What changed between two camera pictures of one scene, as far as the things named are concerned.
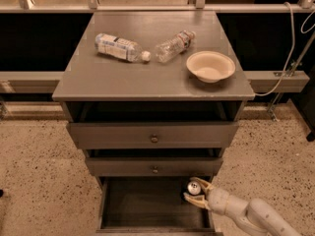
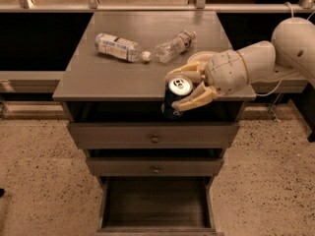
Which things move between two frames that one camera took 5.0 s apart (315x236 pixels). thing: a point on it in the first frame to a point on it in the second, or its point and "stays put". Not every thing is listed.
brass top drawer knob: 154,138 stays put
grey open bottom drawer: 150,206 stays put
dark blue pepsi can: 192,188 to 177,88
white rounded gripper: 218,200 to 226,71
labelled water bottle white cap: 116,46 stays put
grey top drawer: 153,135 stays put
